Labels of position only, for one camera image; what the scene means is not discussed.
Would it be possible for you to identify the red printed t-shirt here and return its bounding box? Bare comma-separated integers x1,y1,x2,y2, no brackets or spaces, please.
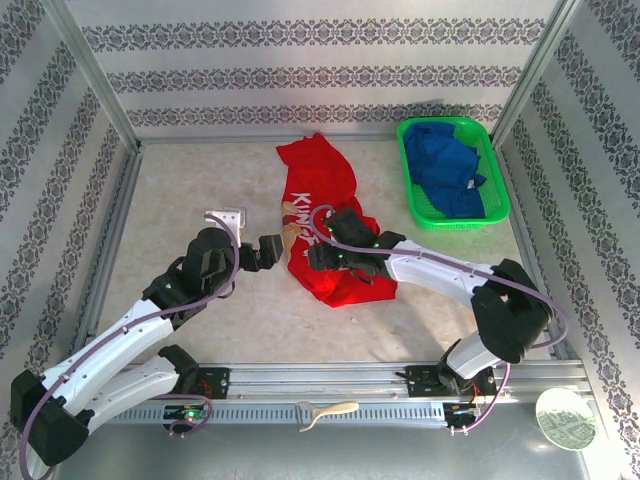
276,133,399,308

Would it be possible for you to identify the blue garment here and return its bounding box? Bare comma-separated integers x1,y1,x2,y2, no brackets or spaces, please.
403,122,489,220

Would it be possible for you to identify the green plastic basket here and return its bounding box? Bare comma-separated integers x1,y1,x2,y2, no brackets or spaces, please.
396,116,512,232

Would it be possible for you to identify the small green-lit circuit board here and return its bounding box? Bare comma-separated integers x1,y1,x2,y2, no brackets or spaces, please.
163,405,207,424
442,401,484,424

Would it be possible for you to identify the cream plastic peeler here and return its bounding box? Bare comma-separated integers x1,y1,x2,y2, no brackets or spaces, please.
294,400,361,434

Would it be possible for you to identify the round green patterned disc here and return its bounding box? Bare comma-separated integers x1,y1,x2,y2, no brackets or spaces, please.
534,388,599,453

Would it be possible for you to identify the aluminium side rail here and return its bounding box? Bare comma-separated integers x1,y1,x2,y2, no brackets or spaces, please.
67,144,146,365
499,142,574,362

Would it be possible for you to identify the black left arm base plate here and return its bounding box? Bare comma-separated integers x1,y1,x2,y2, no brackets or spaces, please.
192,366,232,401

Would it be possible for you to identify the aluminium frame bar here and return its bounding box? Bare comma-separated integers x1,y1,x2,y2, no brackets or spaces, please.
134,132,404,147

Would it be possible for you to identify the aluminium mounting rail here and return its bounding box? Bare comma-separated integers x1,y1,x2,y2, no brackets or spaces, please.
114,360,591,402

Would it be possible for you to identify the slotted grey cable duct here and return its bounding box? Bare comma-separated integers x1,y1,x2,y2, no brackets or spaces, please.
107,401,447,427

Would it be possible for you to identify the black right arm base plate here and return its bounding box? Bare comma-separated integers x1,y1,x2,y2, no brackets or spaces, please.
404,364,499,400

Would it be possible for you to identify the aluminium frame post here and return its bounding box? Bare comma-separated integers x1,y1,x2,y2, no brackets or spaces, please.
490,0,586,146
42,0,144,149

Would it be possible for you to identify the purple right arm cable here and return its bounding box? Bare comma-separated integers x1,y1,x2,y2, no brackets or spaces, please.
309,204,571,435

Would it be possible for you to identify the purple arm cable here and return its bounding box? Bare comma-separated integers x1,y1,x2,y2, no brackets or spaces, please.
309,204,571,435
18,212,241,480

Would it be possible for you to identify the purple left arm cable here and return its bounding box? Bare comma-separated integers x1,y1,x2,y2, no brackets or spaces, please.
18,212,241,480

